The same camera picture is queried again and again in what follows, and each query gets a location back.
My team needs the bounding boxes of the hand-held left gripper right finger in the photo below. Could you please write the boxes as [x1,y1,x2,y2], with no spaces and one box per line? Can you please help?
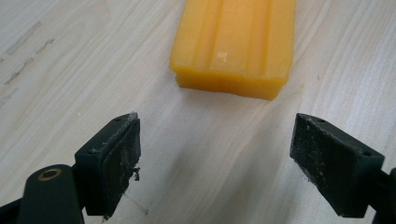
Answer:
[289,112,386,218]

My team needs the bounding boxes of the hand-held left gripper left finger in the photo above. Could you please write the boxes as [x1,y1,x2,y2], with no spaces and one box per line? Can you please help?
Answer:
[74,111,142,220]

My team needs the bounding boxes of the yellow soap bar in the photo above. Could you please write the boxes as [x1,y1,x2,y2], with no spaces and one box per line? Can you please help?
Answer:
[168,0,297,101]

